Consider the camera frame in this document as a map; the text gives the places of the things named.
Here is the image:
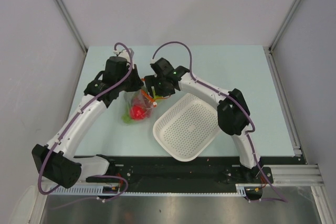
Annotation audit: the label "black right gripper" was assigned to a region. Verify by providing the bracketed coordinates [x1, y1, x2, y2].
[144, 74, 175, 100]

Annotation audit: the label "clear zip top bag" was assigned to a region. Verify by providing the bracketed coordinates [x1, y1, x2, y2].
[121, 86, 170, 124]

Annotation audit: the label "red fake apple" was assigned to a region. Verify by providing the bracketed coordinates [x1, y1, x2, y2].
[132, 105, 146, 121]

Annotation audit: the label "green fake grapes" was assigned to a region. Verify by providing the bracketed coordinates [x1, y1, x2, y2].
[121, 103, 134, 124]

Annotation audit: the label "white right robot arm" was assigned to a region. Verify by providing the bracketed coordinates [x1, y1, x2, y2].
[144, 58, 261, 183]

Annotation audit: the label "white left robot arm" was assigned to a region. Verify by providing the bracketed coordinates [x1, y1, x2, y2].
[32, 49, 143, 188]

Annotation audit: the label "white perforated plastic basket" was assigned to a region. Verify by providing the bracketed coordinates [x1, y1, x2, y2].
[153, 93, 221, 162]

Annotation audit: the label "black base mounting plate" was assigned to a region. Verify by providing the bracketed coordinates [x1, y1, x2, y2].
[99, 155, 265, 184]

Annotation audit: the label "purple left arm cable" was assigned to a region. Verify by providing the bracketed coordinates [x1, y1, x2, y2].
[38, 41, 136, 210]

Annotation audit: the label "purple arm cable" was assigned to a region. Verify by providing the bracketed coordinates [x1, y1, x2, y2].
[38, 41, 136, 210]
[151, 41, 289, 203]

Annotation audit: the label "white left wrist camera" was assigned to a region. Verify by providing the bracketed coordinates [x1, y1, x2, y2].
[118, 48, 134, 63]

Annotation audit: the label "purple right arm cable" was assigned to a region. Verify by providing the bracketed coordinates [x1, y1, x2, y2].
[151, 41, 289, 203]

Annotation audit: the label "white slotted cable duct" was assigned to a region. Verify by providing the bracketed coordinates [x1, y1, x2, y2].
[56, 185, 103, 195]

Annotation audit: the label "aluminium frame rail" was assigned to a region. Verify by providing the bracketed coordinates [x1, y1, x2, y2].
[264, 47, 324, 187]

